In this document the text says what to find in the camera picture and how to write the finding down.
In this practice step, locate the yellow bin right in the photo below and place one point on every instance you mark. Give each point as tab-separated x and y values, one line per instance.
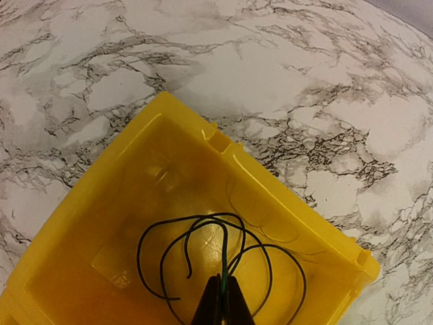
171	202

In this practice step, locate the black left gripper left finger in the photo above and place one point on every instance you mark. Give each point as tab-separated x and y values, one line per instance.
209	309

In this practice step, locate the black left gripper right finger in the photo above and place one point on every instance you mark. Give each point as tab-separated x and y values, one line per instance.
235	309

